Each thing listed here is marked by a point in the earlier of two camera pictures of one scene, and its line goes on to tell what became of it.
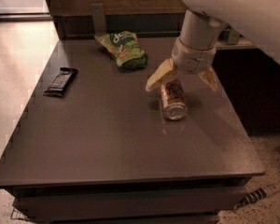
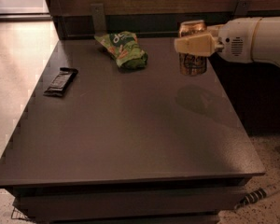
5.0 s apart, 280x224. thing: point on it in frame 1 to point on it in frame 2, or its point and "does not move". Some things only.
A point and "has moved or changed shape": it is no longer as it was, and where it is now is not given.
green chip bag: x=125 y=48 does not move
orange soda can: x=174 y=102 has moved or changed shape
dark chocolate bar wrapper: x=61 y=82 does not move
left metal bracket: x=99 y=19 does not move
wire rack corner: x=17 y=215 does not move
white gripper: x=192 y=59 to x=236 y=41
